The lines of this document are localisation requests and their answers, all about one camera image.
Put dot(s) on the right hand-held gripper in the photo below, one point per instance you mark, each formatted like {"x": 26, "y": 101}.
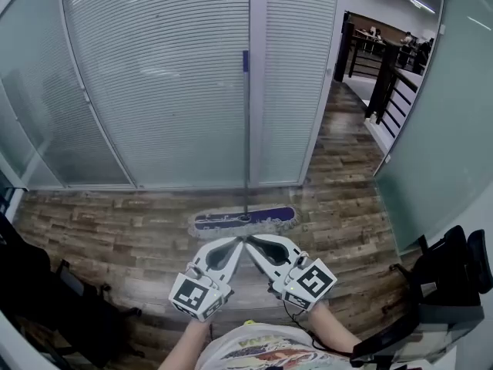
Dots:
{"x": 312, "y": 280}

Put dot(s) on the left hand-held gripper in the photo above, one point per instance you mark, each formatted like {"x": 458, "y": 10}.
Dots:
{"x": 192, "y": 297}

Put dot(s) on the blue mop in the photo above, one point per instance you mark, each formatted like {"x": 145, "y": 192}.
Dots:
{"x": 245, "y": 129}

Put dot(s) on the person's right forearm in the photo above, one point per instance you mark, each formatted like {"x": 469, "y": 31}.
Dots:
{"x": 331, "y": 326}

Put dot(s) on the person's left forearm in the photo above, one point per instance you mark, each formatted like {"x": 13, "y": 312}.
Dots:
{"x": 185, "y": 345}

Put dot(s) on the wooden plank floor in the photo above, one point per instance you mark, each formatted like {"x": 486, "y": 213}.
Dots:
{"x": 115, "y": 245}

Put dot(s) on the neon yellow shoe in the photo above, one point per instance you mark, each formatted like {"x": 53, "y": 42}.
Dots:
{"x": 250, "y": 322}

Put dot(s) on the white printed t-shirt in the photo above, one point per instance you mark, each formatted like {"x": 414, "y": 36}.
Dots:
{"x": 269, "y": 349}

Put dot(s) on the black office chair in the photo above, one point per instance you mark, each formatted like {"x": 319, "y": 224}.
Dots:
{"x": 454, "y": 268}
{"x": 88, "y": 310}

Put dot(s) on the narrow white venetian blind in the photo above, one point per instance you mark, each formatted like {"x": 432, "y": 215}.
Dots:
{"x": 296, "y": 71}

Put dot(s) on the white blind control knob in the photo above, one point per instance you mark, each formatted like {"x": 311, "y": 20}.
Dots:
{"x": 86, "y": 94}
{"x": 328, "y": 72}

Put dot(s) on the black backpack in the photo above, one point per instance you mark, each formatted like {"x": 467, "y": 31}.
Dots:
{"x": 23, "y": 268}

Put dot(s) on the wide white venetian blind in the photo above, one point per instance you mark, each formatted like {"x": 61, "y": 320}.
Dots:
{"x": 154, "y": 71}

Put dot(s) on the frosted glass partition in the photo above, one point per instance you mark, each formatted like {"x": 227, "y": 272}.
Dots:
{"x": 443, "y": 149}

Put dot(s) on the black stair railing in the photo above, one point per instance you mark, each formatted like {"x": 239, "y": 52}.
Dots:
{"x": 383, "y": 79}

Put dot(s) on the white desk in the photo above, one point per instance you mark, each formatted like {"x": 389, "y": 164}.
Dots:
{"x": 11, "y": 349}

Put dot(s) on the venetian blind behind glass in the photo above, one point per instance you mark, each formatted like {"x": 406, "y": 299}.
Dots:
{"x": 46, "y": 91}

